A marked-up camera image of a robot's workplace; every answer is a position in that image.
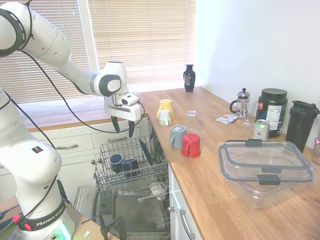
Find clear plastic lidded container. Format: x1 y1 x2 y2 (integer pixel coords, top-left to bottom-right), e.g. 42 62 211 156
216 139 317 210

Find black camera tripod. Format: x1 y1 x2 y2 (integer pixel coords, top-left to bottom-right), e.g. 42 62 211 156
81 211 128 240

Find black protein powder tub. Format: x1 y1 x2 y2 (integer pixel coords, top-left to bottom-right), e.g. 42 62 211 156
255 88 289 138

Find thin black cable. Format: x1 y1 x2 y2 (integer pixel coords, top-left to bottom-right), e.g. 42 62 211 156
0 0 146 226

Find tall clear glass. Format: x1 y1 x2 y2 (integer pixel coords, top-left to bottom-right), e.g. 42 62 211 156
241 99 258 128

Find dark blue painted vase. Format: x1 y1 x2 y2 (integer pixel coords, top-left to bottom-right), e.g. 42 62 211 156
183 64 196 93

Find black shaker bottle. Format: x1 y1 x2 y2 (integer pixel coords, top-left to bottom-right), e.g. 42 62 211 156
285 100 320 154

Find black round plate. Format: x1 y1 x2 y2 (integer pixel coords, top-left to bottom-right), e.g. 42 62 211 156
138 138 153 166

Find red mug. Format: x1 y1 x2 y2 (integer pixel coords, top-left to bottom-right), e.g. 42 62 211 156
181 133 202 158

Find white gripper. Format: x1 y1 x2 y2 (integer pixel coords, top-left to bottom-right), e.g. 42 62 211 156
104 96 142 138

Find yellow mug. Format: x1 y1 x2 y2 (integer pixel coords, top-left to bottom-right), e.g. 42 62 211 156
156 99 175 120

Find lower wire dishwasher rack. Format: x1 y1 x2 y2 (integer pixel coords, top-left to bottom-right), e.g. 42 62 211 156
137 172 171 226

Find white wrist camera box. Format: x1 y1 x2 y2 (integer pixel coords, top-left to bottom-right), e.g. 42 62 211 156
121 94 140 106

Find silver green drink can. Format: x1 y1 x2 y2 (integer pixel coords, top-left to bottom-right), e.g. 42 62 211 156
252 119 271 141

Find grey mug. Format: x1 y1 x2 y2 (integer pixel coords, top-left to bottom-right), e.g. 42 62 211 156
170 124 187 149

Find wire dishwasher rack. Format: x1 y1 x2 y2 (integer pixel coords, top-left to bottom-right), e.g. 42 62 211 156
92 134 170 195
137 172 171 226

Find red white sachet packets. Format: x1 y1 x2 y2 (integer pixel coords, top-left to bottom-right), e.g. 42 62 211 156
215 113 240 125

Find white base cabinet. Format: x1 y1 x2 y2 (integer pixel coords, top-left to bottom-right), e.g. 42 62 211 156
167 164 203 240
0 117 153 203

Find dark blue speckled mug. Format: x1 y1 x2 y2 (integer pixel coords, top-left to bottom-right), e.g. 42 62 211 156
121 157 140 179

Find built-in dishwasher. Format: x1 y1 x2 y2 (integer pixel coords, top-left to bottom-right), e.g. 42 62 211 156
73 117 172 240

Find small white printed mug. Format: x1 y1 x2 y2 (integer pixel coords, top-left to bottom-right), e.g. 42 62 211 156
158 109 172 126

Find beige slatted window blind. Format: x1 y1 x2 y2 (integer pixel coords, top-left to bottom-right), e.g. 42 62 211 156
0 0 92 105
87 0 198 87

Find white bowl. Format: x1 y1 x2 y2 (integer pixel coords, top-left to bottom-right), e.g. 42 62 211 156
149 181 168 201

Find upturned clear drinking glass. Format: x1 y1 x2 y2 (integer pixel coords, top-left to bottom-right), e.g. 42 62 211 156
185 109 201 136

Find glass French press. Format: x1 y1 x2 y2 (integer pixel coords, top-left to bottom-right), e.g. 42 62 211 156
229 87 251 119

